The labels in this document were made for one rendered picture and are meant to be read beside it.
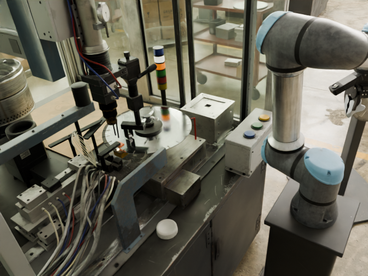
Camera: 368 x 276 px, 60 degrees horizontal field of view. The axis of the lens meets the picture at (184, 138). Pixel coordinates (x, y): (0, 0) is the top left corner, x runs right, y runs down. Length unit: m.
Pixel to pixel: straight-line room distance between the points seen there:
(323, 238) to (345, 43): 0.60
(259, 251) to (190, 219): 0.92
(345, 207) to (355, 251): 0.90
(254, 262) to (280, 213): 0.81
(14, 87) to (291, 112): 1.15
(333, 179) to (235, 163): 0.39
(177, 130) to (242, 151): 0.26
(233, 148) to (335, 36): 0.60
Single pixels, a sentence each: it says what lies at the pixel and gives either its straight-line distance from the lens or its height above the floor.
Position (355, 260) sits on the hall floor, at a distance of 2.09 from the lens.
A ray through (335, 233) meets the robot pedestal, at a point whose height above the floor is 0.75.
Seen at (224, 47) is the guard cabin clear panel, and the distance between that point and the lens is 1.45.
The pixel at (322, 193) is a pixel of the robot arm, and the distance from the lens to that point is 1.07.
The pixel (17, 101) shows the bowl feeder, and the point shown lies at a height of 0.98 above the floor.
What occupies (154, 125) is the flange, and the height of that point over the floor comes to 0.96.
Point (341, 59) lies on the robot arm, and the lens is 0.83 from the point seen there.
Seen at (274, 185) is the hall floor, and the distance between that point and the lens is 2.38.
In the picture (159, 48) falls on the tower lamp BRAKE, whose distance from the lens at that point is 1.40.
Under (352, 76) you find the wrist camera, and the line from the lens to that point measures 1.36.
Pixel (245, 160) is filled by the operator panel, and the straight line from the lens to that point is 1.24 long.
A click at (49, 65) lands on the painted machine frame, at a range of 1.04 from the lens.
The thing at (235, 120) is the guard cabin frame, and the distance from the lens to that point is 1.55.
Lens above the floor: 1.60
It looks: 34 degrees down
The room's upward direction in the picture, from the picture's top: 5 degrees counter-clockwise
